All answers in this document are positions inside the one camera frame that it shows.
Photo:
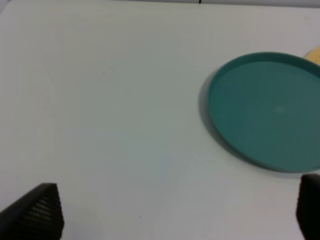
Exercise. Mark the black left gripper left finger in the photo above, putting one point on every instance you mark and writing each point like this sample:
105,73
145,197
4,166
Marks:
37,215

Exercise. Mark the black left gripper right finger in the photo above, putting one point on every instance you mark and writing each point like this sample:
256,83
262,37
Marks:
308,206

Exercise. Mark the teal round plastic plate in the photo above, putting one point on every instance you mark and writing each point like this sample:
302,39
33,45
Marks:
266,107

